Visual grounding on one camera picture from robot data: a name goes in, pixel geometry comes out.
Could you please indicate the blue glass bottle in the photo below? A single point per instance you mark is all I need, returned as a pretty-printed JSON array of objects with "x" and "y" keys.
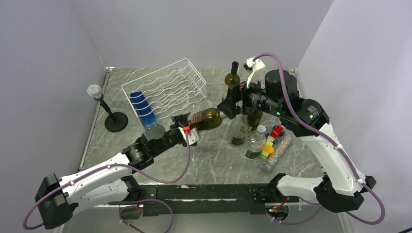
[{"x": 144, "y": 112}]

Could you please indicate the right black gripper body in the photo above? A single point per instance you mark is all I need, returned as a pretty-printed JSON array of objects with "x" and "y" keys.
[{"x": 252, "y": 97}]

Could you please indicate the glitter filled tube bottle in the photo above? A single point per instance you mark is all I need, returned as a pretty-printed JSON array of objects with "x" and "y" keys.
[{"x": 280, "y": 147}]

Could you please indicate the small clear round bottle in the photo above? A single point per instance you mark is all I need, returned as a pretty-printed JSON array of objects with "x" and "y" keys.
[{"x": 254, "y": 143}]

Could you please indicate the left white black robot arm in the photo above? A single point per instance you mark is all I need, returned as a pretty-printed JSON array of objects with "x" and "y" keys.
[{"x": 59, "y": 199}]

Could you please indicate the black microphone on stand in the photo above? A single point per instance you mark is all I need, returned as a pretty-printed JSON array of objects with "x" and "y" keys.
[{"x": 115, "y": 122}]

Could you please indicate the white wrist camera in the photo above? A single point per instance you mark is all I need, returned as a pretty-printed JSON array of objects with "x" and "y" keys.
[
  {"x": 256, "y": 69},
  {"x": 190, "y": 136}
]

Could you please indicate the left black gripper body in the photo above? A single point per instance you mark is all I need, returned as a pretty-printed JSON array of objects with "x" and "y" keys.
[{"x": 172, "y": 137}]

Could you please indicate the labelled dark wine bottle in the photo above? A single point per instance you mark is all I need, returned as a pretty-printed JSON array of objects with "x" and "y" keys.
[{"x": 206, "y": 119}]

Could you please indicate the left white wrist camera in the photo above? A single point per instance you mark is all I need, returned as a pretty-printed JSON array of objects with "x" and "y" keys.
[{"x": 190, "y": 136}]

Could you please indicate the dark green wine bottle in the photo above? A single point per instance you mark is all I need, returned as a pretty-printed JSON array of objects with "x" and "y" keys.
[{"x": 232, "y": 78}]

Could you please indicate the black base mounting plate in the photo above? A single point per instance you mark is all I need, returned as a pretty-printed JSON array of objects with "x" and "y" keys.
[{"x": 210, "y": 198}]

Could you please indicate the clear glass bottle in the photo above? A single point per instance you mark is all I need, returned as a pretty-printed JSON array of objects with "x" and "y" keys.
[{"x": 238, "y": 130}]

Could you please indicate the white wire wine rack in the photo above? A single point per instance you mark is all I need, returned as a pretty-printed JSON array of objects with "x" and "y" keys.
[{"x": 171, "y": 90}]

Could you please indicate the olive green wine bottle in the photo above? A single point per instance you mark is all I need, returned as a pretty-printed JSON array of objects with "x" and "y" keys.
[{"x": 253, "y": 119}]

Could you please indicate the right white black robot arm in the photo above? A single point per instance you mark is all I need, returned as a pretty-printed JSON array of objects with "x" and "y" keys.
[{"x": 342, "y": 186}]

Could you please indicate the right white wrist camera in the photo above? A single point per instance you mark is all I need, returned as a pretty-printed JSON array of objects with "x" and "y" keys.
[{"x": 256, "y": 69}]

